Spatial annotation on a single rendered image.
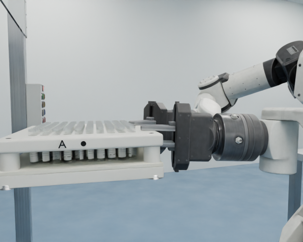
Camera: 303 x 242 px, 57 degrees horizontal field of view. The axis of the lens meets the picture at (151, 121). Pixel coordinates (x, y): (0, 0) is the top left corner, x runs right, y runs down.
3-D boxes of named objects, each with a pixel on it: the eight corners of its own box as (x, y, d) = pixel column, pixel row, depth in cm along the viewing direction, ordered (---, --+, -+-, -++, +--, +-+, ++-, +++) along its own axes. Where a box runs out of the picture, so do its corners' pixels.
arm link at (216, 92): (186, 103, 88) (192, 88, 105) (199, 132, 90) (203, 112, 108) (219, 90, 84) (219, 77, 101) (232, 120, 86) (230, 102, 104)
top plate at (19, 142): (-7, 154, 39) (-8, 139, 39) (31, 134, 63) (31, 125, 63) (163, 146, 44) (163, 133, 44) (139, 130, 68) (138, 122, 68)
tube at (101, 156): (97, 173, 46) (95, 127, 45) (97, 171, 47) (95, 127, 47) (106, 172, 46) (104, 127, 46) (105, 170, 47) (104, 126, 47)
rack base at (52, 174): (-5, 189, 39) (-6, 173, 39) (32, 156, 63) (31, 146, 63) (164, 177, 44) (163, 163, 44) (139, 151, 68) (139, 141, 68)
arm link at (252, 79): (202, 77, 107) (261, 54, 96) (215, 106, 110) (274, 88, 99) (194, 86, 98) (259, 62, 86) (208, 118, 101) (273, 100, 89)
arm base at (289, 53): (279, 93, 97) (306, 74, 97) (305, 106, 86) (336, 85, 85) (264, 58, 90) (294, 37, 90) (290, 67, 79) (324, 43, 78)
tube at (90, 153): (86, 173, 46) (84, 127, 45) (86, 171, 47) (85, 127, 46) (94, 173, 46) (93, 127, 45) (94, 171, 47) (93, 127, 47)
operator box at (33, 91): (45, 138, 137) (44, 85, 135) (43, 143, 121) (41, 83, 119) (32, 139, 136) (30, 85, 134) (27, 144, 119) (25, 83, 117)
